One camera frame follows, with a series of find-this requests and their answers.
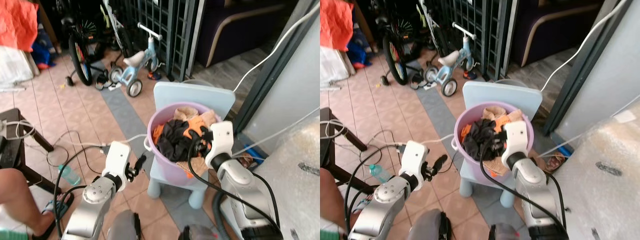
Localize orange garment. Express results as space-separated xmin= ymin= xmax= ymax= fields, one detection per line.
xmin=460 ymin=112 xmax=523 ymax=143
xmin=152 ymin=112 xmax=219 ymax=147

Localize black garment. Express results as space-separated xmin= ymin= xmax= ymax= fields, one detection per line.
xmin=156 ymin=119 xmax=202 ymax=163
xmin=461 ymin=119 xmax=501 ymax=162

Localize beige garment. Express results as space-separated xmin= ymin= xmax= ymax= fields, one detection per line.
xmin=481 ymin=105 xmax=507 ymax=121
xmin=172 ymin=105 xmax=202 ymax=122

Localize brown cloth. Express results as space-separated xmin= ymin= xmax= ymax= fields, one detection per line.
xmin=191 ymin=156 xmax=212 ymax=177
xmin=482 ymin=159 xmax=512 ymax=177

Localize purple plastic laundry basin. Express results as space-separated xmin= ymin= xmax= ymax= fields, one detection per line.
xmin=146 ymin=102 xmax=224 ymax=187
xmin=453 ymin=102 xmax=535 ymax=187

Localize light blue plastic chair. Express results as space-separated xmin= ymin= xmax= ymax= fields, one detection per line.
xmin=457 ymin=80 xmax=544 ymax=209
xmin=148 ymin=81 xmax=236 ymax=210

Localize brown patterned bag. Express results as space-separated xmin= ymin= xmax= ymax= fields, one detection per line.
xmin=544 ymin=153 xmax=569 ymax=174
xmin=234 ymin=152 xmax=254 ymax=170

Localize clear plastic water bottle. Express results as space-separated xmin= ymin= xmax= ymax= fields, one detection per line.
xmin=57 ymin=163 xmax=81 ymax=186
xmin=369 ymin=163 xmax=394 ymax=184

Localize grey robot left leg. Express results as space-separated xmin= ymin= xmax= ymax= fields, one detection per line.
xmin=406 ymin=208 xmax=454 ymax=240
xmin=106 ymin=210 xmax=144 ymax=240

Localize grey robot leg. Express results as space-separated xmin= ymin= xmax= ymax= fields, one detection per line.
xmin=178 ymin=224 xmax=219 ymax=240
xmin=487 ymin=223 xmax=527 ymax=240
xmin=106 ymin=210 xmax=144 ymax=240
xmin=406 ymin=208 xmax=454 ymax=240

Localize black and teal sandal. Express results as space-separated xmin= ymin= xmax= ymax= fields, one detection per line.
xmin=31 ymin=192 xmax=75 ymax=240
xmin=350 ymin=194 xmax=375 ymax=223

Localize black and white sandals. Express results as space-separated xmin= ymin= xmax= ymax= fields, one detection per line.
xmin=94 ymin=72 xmax=122 ymax=92
xmin=410 ymin=74 xmax=437 ymax=91

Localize grey robot right leg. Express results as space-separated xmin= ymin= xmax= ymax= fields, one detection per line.
xmin=178 ymin=224 xmax=219 ymax=240
xmin=487 ymin=223 xmax=527 ymax=240

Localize light blue child's bicycle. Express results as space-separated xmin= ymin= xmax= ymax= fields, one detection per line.
xmin=423 ymin=22 xmax=478 ymax=98
xmin=107 ymin=22 xmax=164 ymax=98

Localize person's bare leg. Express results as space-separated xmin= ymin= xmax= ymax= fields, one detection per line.
xmin=0 ymin=168 xmax=52 ymax=237
xmin=320 ymin=167 xmax=354 ymax=236

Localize black metal grille gate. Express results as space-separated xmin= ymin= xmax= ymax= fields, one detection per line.
xmin=107 ymin=0 xmax=201 ymax=82
xmin=425 ymin=0 xmax=517 ymax=82

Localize dark armchair with beige trim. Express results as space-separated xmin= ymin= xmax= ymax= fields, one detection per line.
xmin=195 ymin=0 xmax=302 ymax=69
xmin=510 ymin=0 xmax=606 ymax=69

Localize dark wooden table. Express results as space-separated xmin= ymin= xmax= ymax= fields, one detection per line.
xmin=320 ymin=107 xmax=369 ymax=195
xmin=0 ymin=107 xmax=56 ymax=197

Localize black bicycle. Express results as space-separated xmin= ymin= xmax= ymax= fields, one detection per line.
xmin=375 ymin=0 xmax=426 ymax=86
xmin=59 ymin=0 xmax=108 ymax=87

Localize blue clothing pile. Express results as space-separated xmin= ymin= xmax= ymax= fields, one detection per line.
xmin=347 ymin=27 xmax=375 ymax=71
xmin=31 ymin=22 xmax=60 ymax=71

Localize white sack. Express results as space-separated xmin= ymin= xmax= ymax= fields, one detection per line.
xmin=320 ymin=46 xmax=352 ymax=90
xmin=0 ymin=46 xmax=36 ymax=92

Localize orange cloth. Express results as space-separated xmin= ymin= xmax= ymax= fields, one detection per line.
xmin=0 ymin=0 xmax=40 ymax=53
xmin=320 ymin=0 xmax=355 ymax=52

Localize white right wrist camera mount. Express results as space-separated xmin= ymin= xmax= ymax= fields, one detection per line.
xmin=204 ymin=121 xmax=235 ymax=162
xmin=501 ymin=120 xmax=530 ymax=158

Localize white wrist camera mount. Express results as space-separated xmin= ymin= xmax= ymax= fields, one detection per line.
xmin=101 ymin=141 xmax=132 ymax=179
xmin=204 ymin=121 xmax=235 ymax=162
xmin=398 ymin=140 xmax=429 ymax=177
xmin=501 ymin=120 xmax=530 ymax=158

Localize white floor wire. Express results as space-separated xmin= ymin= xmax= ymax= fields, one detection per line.
xmin=330 ymin=131 xmax=457 ymax=166
xmin=20 ymin=127 xmax=149 ymax=173

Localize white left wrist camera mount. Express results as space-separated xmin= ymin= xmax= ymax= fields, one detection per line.
xmin=101 ymin=141 xmax=132 ymax=179
xmin=398 ymin=140 xmax=429 ymax=177

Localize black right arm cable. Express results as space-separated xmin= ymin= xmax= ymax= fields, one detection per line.
xmin=479 ymin=134 xmax=568 ymax=233
xmin=187 ymin=134 xmax=282 ymax=236

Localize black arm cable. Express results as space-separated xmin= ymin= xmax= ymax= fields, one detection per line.
xmin=187 ymin=134 xmax=282 ymax=236
xmin=54 ymin=145 xmax=110 ymax=239
xmin=479 ymin=134 xmax=568 ymax=233
xmin=344 ymin=144 xmax=401 ymax=236

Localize grey corrugated hose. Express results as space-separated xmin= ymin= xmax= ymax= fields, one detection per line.
xmin=212 ymin=189 xmax=232 ymax=240

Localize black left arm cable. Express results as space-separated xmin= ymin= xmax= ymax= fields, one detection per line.
xmin=344 ymin=144 xmax=401 ymax=236
xmin=54 ymin=145 xmax=110 ymax=239

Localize thin white cable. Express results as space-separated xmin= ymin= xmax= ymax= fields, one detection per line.
xmin=231 ymin=106 xmax=321 ymax=159
xmin=537 ymin=95 xmax=640 ymax=159

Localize thick white cable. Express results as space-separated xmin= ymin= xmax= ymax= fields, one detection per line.
xmin=232 ymin=1 xmax=321 ymax=94
xmin=540 ymin=0 xmax=632 ymax=93

